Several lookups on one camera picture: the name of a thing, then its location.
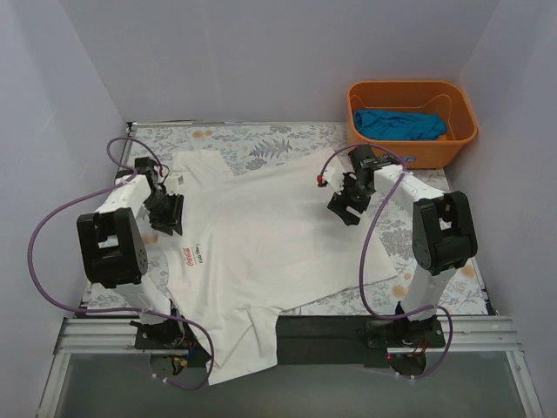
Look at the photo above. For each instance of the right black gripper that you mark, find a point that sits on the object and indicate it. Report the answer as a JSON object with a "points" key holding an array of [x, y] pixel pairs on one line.
{"points": [[345, 205]]}

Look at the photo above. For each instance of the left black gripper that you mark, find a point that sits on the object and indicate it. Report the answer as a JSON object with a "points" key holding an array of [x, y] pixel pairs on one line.
{"points": [[170, 213]]}

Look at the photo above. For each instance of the white t shirt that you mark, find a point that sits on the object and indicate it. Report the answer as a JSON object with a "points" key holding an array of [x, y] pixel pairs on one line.
{"points": [[258, 244]]}

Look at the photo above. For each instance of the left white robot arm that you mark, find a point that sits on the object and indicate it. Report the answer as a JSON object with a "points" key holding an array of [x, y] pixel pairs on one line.
{"points": [[114, 254]]}

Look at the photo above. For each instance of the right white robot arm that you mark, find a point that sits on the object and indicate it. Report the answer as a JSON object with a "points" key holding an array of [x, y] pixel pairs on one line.
{"points": [[443, 237]]}

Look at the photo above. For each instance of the floral table mat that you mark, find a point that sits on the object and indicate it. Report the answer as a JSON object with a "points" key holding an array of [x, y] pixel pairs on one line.
{"points": [[250, 147]]}

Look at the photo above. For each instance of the blue t shirt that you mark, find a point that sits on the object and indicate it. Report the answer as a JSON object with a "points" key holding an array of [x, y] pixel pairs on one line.
{"points": [[398, 126]]}

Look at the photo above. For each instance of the orange plastic basket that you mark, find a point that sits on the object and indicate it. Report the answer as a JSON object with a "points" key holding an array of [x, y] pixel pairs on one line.
{"points": [[438, 97]]}

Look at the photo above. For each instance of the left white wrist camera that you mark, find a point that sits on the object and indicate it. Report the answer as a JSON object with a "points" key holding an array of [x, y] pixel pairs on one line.
{"points": [[174, 183]]}

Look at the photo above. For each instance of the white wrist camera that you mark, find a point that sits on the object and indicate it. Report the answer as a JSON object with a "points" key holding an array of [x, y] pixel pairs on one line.
{"points": [[174, 183], [331, 177]]}

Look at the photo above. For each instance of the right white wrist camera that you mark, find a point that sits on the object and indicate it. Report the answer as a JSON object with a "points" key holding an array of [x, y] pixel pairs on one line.
{"points": [[331, 177]]}

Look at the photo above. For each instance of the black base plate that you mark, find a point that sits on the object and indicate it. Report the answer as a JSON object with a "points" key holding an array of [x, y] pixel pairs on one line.
{"points": [[365, 340]]}

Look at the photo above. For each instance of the aluminium frame rail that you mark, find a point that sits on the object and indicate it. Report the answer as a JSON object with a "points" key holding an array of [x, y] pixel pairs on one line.
{"points": [[471, 333]]}

